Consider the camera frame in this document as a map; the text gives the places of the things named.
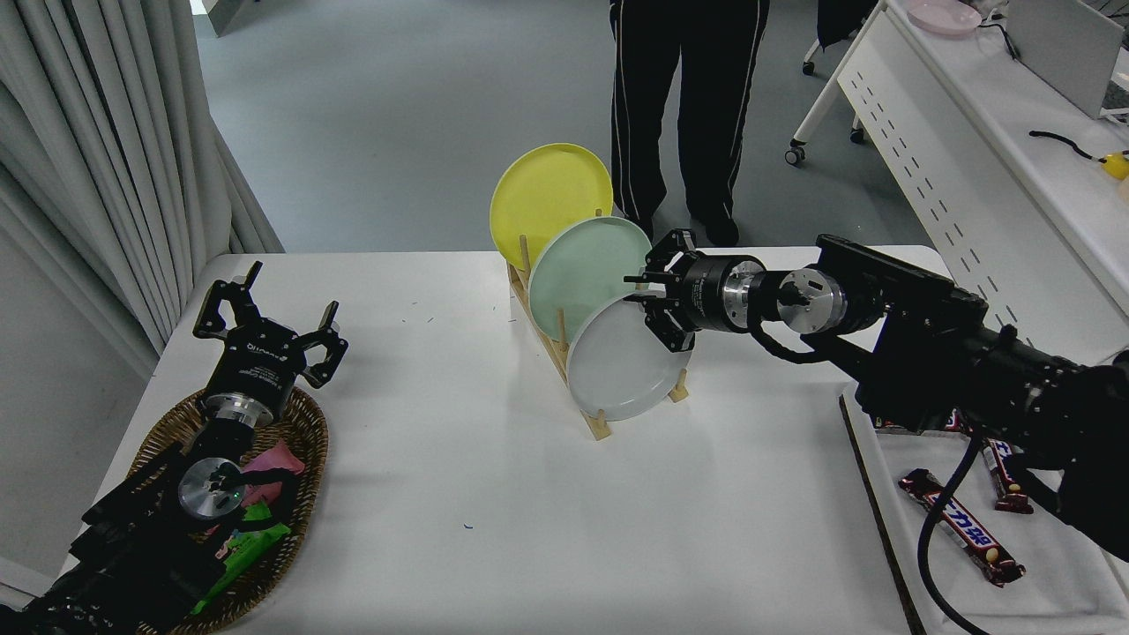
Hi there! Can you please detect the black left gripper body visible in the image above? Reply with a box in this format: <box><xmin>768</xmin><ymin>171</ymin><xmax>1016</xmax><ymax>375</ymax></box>
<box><xmin>206</xmin><ymin>319</ymin><xmax>310</xmax><ymax>415</ymax></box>

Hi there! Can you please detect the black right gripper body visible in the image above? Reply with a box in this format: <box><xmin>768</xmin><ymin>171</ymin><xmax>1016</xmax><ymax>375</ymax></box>
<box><xmin>677</xmin><ymin>254</ymin><xmax>740</xmax><ymax>334</ymax></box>

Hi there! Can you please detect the grey plate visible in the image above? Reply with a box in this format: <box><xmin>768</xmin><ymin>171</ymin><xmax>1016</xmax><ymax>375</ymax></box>
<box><xmin>566</xmin><ymin>295</ymin><xmax>693</xmax><ymax>422</ymax></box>

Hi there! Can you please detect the mint green plate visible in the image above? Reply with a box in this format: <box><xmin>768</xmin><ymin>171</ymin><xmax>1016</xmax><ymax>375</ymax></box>
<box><xmin>528</xmin><ymin>216</ymin><xmax>654</xmax><ymax>345</ymax></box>

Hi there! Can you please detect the wooden plate rack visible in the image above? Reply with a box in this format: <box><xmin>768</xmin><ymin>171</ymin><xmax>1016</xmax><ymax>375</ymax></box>
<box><xmin>508</xmin><ymin>209</ymin><xmax>690</xmax><ymax>442</ymax></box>

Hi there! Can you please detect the yellow plate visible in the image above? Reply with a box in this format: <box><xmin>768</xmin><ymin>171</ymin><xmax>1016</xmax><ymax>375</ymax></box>
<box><xmin>490</xmin><ymin>143</ymin><xmax>615</xmax><ymax>273</ymax></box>

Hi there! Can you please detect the pink plate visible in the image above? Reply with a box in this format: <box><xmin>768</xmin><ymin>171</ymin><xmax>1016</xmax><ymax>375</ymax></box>
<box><xmin>907</xmin><ymin>0</ymin><xmax>983</xmax><ymax>36</ymax></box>

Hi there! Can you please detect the brown wicker basket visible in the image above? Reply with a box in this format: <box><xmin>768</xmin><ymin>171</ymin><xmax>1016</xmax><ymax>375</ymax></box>
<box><xmin>128</xmin><ymin>385</ymin><xmax>329</xmax><ymax>635</ymax></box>

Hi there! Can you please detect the pink snack packet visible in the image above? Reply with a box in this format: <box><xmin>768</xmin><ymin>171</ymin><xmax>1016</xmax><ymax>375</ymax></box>
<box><xmin>238</xmin><ymin>438</ymin><xmax>307</xmax><ymax>486</ymax></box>

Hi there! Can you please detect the person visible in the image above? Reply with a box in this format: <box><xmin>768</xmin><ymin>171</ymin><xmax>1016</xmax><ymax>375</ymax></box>
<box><xmin>609</xmin><ymin>0</ymin><xmax>771</xmax><ymax>248</ymax></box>

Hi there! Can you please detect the green snack packet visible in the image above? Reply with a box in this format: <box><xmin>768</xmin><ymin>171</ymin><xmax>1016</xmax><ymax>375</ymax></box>
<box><xmin>190</xmin><ymin>501</ymin><xmax>292</xmax><ymax>616</ymax></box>

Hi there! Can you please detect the grey curtain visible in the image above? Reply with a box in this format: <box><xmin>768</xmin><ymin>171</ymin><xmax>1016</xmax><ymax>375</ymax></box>
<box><xmin>0</xmin><ymin>0</ymin><xmax>285</xmax><ymax>378</ymax></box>

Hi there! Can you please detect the brown chocolate bar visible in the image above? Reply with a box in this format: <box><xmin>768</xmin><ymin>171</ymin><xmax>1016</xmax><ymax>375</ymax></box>
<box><xmin>873</xmin><ymin>407</ymin><xmax>973</xmax><ymax>438</ymax></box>
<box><xmin>979</xmin><ymin>437</ymin><xmax>1035</xmax><ymax>515</ymax></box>
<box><xmin>898</xmin><ymin>468</ymin><xmax>1027</xmax><ymax>588</ymax></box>

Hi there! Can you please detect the white desk with slotted panel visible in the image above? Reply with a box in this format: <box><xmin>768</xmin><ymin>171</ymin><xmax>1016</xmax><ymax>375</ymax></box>
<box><xmin>785</xmin><ymin>0</ymin><xmax>1129</xmax><ymax>367</ymax></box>

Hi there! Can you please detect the wheeled chair with black cloth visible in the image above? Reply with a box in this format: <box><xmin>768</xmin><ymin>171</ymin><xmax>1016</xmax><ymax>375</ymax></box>
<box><xmin>801</xmin><ymin>0</ymin><xmax>880</xmax><ymax>77</ymax></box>

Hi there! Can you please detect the white tray with dark edge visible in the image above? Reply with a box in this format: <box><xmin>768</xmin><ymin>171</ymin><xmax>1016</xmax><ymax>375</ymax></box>
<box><xmin>838</xmin><ymin>388</ymin><xmax>1129</xmax><ymax>635</ymax></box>

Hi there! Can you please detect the grey laptop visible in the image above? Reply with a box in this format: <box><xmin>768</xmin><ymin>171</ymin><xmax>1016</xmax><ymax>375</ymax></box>
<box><xmin>1006</xmin><ymin>0</ymin><xmax>1129</xmax><ymax>121</ymax></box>

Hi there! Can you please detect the black cable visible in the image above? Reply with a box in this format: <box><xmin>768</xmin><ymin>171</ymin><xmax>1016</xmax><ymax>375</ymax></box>
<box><xmin>1029</xmin><ymin>131</ymin><xmax>1109</xmax><ymax>165</ymax></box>

